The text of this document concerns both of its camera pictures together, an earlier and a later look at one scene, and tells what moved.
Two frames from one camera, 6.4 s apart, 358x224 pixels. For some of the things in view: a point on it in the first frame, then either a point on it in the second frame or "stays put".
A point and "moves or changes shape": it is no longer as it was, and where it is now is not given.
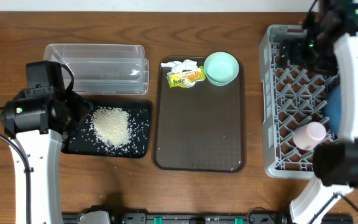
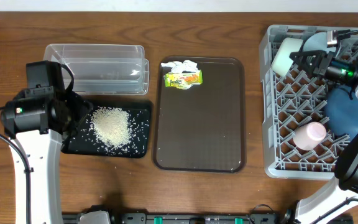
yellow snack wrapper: (181, 79) moves or changes shape
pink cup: (309, 135) stays put
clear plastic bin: (104, 69) stays put
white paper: (178, 67) stays put
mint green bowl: (220, 68) moves or changes shape
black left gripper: (79, 106) stays put
